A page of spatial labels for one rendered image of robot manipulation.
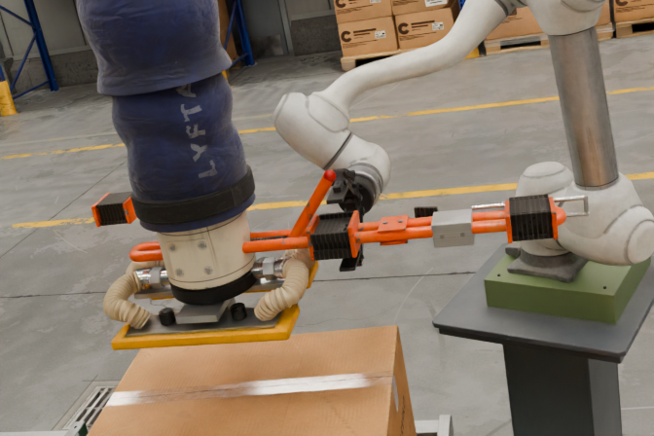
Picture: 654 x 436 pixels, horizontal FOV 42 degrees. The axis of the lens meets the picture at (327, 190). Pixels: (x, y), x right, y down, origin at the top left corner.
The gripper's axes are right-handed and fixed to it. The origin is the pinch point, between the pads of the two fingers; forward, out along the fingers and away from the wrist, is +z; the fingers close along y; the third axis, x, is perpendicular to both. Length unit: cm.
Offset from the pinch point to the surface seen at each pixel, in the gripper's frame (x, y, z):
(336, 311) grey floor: 59, 126, -202
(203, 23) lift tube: 15.4, -41.8, 4.6
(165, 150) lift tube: 24.9, -22.7, 10.3
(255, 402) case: 22.0, 31.7, 5.5
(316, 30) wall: 189, 98, -838
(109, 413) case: 53, 32, 7
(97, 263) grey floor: 220, 126, -282
